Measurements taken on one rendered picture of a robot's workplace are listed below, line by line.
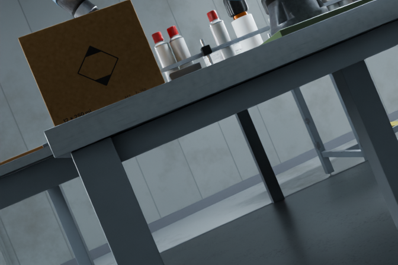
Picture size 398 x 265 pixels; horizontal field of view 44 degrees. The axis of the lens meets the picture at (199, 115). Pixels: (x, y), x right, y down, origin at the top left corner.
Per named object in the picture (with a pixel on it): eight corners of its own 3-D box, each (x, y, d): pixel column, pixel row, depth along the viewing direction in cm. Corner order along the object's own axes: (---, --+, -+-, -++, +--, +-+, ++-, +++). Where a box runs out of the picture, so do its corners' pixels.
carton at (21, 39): (159, 104, 152) (124, 23, 152) (170, 93, 129) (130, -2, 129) (64, 142, 145) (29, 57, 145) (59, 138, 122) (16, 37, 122)
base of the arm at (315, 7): (317, 26, 132) (303, -8, 132) (340, 10, 117) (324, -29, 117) (266, 45, 130) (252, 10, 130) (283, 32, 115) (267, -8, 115)
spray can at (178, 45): (200, 80, 172) (177, 26, 172) (201, 78, 167) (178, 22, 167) (186, 86, 171) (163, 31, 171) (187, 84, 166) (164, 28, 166)
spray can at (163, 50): (185, 86, 171) (162, 32, 171) (186, 84, 166) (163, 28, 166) (172, 92, 171) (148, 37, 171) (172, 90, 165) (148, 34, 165)
